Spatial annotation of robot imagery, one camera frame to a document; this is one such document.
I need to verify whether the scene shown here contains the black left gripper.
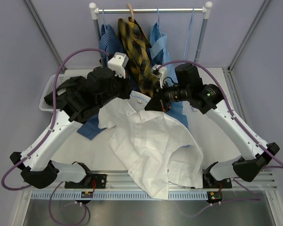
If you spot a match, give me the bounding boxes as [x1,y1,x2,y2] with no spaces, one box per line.
[97,69,135,109]

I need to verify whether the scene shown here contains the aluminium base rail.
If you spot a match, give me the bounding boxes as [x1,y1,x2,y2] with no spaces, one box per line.
[31,171,277,201]

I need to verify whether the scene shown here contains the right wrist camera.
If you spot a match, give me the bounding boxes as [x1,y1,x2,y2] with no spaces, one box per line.
[151,65,167,88]

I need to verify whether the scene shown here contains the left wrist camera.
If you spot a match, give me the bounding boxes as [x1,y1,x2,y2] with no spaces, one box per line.
[108,52,129,78]

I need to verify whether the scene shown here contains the dark pinstriped shirt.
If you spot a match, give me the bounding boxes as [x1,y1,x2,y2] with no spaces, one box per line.
[56,76,100,124]

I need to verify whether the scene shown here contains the purple cable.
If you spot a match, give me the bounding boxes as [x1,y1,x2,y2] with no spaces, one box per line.
[1,48,110,190]
[152,60,283,172]

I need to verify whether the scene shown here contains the blue hanger of checked shirt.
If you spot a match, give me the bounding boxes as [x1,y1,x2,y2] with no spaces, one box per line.
[102,7,107,26]

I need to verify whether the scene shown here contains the clothes rack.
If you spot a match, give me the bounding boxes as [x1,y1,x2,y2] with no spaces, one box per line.
[89,1,213,63]

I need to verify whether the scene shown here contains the white shirt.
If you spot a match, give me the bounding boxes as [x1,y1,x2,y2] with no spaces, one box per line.
[99,91,203,186]

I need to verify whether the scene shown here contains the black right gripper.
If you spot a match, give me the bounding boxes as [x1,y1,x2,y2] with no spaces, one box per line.
[145,80,191,112]

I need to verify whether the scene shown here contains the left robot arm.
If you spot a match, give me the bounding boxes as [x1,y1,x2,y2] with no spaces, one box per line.
[10,66,132,189]

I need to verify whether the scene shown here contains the blue checked shirt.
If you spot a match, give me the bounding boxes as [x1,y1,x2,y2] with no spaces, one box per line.
[77,24,125,140]

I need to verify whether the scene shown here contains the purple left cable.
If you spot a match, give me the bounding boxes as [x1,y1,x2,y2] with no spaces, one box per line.
[1,48,110,190]

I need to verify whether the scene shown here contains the white plastic laundry basket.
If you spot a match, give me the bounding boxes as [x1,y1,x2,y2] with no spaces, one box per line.
[39,74,69,113]

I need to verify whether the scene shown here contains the light blue shirt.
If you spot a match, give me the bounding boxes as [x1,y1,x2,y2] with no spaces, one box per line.
[149,22,188,128]

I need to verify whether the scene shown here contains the wooden hanger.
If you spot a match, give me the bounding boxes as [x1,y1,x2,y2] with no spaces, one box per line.
[126,3,135,23]

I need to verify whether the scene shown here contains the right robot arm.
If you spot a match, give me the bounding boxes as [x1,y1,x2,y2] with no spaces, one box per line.
[145,63,280,187]

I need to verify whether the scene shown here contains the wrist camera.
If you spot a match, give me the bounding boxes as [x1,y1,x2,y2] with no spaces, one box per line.
[151,65,167,88]
[108,52,129,78]

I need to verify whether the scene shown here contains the yellow plaid shirt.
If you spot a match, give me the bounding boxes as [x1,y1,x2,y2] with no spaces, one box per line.
[117,17,158,97]

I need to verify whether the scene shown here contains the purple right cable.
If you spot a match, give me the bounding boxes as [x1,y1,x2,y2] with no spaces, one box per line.
[152,60,283,172]

